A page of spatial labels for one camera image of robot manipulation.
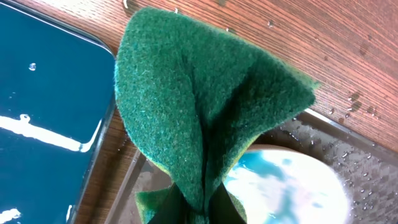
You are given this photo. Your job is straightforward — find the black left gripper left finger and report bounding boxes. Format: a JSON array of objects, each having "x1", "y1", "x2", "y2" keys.
[{"x1": 148, "y1": 184, "x2": 187, "y2": 224}]

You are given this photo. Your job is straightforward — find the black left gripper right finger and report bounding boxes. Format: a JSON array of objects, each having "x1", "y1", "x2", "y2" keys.
[{"x1": 209, "y1": 184, "x2": 246, "y2": 224}]

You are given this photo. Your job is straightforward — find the white plate with blue smear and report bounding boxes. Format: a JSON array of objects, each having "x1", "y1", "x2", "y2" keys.
[{"x1": 224, "y1": 144, "x2": 349, "y2": 224}]

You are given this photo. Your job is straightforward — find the green scouring sponge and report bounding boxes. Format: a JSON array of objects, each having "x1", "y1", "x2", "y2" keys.
[{"x1": 114, "y1": 7, "x2": 318, "y2": 223}]

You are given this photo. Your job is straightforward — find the dark brown serving tray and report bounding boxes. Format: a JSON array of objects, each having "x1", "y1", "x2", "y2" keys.
[{"x1": 104, "y1": 108, "x2": 398, "y2": 224}]

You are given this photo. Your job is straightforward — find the black tray with blue water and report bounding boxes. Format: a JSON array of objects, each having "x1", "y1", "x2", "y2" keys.
[{"x1": 1, "y1": 1, "x2": 115, "y2": 223}]

